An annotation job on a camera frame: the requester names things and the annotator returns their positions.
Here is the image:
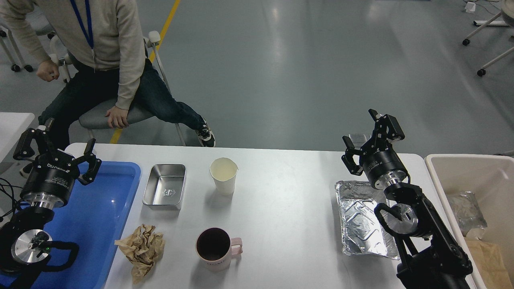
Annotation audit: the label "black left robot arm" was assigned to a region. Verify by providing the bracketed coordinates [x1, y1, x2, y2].
[1, 124, 102, 289]

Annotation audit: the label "beige plastic bin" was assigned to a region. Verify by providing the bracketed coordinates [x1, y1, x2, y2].
[425, 154, 514, 289]

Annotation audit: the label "aluminium foil tray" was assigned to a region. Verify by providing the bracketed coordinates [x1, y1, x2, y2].
[335, 181, 400, 260]

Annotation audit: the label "grey office chair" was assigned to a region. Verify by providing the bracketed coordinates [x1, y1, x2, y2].
[38, 16, 205, 149]

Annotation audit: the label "stainless steel rectangular container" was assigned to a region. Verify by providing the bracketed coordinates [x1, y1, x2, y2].
[143, 163, 187, 211]

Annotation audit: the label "white rolling stand legs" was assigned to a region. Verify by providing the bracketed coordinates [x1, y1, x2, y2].
[462, 0, 514, 77]

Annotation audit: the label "white side table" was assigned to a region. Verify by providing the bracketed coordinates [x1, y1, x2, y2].
[0, 112, 35, 161]

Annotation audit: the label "blue plastic tray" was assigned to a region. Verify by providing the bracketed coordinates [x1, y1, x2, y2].
[0, 161, 142, 289]

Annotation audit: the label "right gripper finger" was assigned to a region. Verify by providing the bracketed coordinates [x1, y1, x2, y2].
[342, 136, 367, 176]
[368, 109, 405, 152]

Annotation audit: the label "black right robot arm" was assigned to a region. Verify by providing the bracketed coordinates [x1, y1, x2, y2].
[341, 109, 473, 289]

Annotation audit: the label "clear plastic bag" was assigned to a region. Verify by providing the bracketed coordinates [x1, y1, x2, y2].
[447, 191, 487, 240]

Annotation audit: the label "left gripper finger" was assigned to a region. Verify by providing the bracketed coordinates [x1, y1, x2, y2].
[13, 126, 55, 162]
[66, 138, 102, 185]

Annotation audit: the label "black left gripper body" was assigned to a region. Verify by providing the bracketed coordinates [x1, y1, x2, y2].
[21, 151, 80, 208]

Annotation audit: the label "grey chair far left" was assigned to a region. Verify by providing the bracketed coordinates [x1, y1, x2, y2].
[0, 5, 55, 73]

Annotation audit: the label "metal floor socket plate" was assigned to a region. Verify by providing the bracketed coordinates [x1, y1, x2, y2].
[348, 133, 371, 148]

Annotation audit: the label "seated person beige sweater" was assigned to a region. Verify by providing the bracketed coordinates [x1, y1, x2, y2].
[0, 0, 216, 179]

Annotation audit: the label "pink mug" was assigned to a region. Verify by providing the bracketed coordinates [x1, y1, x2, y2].
[195, 228, 243, 271]

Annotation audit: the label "crumpled brown paper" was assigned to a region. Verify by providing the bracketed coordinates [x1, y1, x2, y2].
[114, 224, 165, 285]

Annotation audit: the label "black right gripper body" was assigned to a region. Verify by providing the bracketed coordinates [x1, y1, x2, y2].
[360, 146, 409, 190]

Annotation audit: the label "white paper cup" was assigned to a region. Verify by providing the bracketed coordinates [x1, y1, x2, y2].
[209, 157, 239, 195]

